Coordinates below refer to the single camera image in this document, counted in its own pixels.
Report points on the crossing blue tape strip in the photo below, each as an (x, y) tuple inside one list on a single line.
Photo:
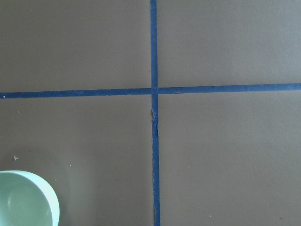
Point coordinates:
[(148, 91)]

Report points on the light green bowl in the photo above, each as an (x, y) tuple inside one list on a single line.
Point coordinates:
[(26, 199)]

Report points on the long blue tape strip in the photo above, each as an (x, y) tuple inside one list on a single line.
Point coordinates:
[(154, 110)]

